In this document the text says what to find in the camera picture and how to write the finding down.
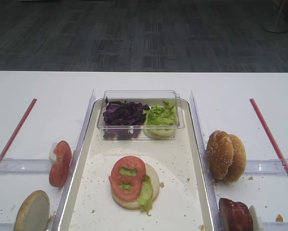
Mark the shredded green lettuce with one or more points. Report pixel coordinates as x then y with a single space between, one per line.
161 115

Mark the green lettuce leaf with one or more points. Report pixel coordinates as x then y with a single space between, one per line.
146 192

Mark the remaining tomato slice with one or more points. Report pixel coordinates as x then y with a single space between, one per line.
59 171

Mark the brown meat patty stack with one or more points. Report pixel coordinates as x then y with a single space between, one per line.
235 215

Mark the clear plastic container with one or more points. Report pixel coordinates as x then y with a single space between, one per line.
150 98

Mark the shredded purple cabbage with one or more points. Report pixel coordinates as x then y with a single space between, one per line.
124 114

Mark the bun bottom on tray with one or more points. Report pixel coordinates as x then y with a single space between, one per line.
154 185

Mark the metal serving tray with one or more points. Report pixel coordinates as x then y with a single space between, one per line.
180 152

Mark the sesame bun top, outer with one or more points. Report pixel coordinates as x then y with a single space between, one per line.
219 154

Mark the sesame bun , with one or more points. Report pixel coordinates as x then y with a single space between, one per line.
219 154
237 168

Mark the white pusher block left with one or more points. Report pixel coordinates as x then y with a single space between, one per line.
52 155

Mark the white parchment paper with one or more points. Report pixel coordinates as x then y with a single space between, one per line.
176 208

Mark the sesame bun top, inner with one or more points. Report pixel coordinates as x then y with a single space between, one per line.
237 168

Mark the bun bottom standing left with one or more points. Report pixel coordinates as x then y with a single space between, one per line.
34 212

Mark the white pusher block patty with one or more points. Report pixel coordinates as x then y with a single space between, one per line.
257 221

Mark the white stand base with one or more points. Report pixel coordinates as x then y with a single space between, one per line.
278 27

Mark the clear right long rail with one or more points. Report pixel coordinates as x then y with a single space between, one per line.
214 220

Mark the clear long rail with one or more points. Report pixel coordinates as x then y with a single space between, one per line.
214 220
67 202

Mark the right red rail strip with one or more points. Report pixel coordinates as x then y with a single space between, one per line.
269 135

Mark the red rail strip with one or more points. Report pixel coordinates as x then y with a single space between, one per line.
269 135
17 129

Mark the left red rail strip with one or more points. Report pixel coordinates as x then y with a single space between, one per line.
17 129

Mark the clear right upper divider rail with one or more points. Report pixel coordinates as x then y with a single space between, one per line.
275 167

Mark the clear divider rail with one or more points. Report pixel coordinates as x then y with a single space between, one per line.
24 166
275 167

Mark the clear left long rail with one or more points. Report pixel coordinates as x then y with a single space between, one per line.
67 202

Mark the clear left upper divider rail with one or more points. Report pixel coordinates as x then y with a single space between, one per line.
24 166

